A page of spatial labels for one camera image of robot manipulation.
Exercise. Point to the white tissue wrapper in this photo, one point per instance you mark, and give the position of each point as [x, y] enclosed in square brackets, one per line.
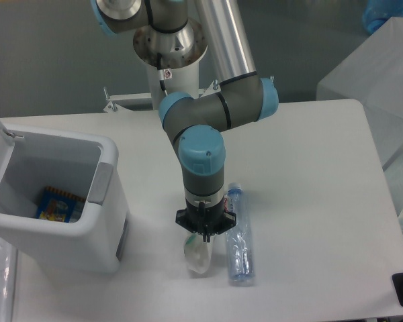
[197, 253]

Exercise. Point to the blue snack packet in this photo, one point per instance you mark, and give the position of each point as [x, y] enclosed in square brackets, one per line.
[60, 206]

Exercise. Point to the white table clamp bracket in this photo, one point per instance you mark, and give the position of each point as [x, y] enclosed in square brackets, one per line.
[143, 101]

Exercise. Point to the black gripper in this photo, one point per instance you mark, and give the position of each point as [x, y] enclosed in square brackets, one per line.
[204, 219]

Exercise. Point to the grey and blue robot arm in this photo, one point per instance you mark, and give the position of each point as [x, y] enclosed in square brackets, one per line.
[194, 126]

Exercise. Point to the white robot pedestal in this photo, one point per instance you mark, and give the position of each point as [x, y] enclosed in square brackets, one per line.
[174, 80]

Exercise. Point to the white open trash can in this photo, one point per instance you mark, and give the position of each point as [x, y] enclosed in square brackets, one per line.
[32, 158]

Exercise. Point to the clear plastic water bottle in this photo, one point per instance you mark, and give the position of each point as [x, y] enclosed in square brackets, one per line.
[239, 239]

